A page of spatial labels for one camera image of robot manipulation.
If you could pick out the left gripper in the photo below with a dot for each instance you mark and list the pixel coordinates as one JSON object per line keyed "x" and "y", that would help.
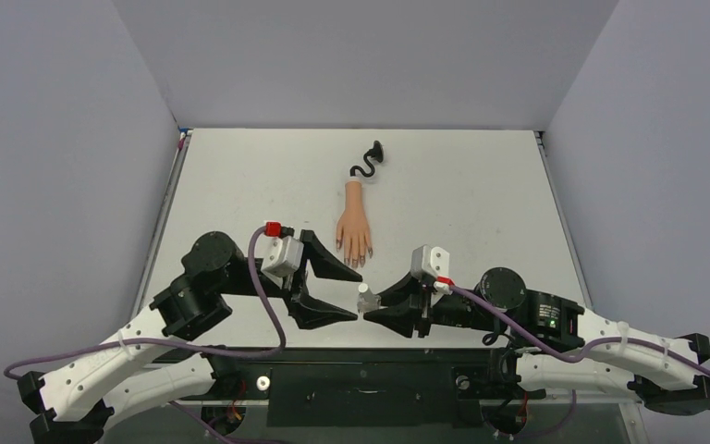
{"x": 296, "y": 289}

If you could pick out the mannequin practice hand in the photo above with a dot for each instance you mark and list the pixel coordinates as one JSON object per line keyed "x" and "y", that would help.
{"x": 353, "y": 232}

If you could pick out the clear nail polish bottle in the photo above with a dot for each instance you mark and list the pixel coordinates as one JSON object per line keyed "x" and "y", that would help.
{"x": 368, "y": 302}

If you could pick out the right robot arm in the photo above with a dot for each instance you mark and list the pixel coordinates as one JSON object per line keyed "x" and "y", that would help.
{"x": 555, "y": 343}

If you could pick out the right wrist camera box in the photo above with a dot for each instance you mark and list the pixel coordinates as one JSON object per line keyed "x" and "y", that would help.
{"x": 429, "y": 263}

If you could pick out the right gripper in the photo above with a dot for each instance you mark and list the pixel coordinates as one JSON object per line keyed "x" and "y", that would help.
{"x": 422, "y": 305}

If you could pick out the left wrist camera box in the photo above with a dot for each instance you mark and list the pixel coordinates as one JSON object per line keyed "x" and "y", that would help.
{"x": 283, "y": 257}

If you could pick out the black flexible hand stand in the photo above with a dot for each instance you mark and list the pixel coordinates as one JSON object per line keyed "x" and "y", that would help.
{"x": 375, "y": 155}

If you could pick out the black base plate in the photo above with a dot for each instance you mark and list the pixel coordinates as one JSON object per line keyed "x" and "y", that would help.
{"x": 368, "y": 387}

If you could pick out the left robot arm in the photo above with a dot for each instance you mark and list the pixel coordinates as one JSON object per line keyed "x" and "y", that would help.
{"x": 155, "y": 359}

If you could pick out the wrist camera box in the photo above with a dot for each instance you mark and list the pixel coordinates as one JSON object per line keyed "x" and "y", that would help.
{"x": 283, "y": 257}
{"x": 429, "y": 263}

